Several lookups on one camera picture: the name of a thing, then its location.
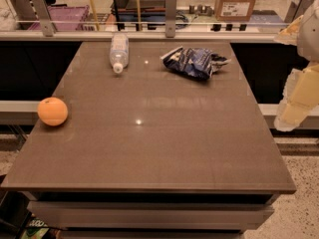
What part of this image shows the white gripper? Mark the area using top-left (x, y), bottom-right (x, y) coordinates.
top-left (274, 0), bottom-right (319, 131)

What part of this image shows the blue chip bag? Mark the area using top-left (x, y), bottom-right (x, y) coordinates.
top-left (160, 47), bottom-right (230, 81)

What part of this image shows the cardboard box with label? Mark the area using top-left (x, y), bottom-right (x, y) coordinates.
top-left (214, 0), bottom-right (256, 21)

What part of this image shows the clear plastic water bottle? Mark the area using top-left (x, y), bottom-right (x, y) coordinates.
top-left (110, 33), bottom-right (129, 74)

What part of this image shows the yellow pole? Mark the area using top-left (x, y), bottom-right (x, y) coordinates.
top-left (89, 0), bottom-right (100, 31)

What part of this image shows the purple plastic crate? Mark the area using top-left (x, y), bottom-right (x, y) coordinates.
top-left (28, 4), bottom-right (91, 32)

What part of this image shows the orange fruit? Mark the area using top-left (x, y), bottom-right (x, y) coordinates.
top-left (37, 97), bottom-right (68, 126)

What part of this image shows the grey table drawer unit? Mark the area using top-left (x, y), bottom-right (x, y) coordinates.
top-left (28, 200), bottom-right (274, 233)

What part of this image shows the green snack package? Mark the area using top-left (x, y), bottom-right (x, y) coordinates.
top-left (20, 218), bottom-right (49, 239)

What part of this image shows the metal railing bracket right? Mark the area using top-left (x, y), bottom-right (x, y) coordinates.
top-left (284, 0), bottom-right (315, 23)

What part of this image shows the metal railing bracket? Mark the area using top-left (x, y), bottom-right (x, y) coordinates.
top-left (284, 0), bottom-right (315, 23)
top-left (32, 0), bottom-right (56, 37)
top-left (165, 0), bottom-right (176, 38)

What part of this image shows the metal railing bracket middle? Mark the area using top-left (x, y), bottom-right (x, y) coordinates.
top-left (165, 0), bottom-right (176, 38)

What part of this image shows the metal railing bracket left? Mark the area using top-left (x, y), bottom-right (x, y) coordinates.
top-left (32, 0), bottom-right (56, 37)

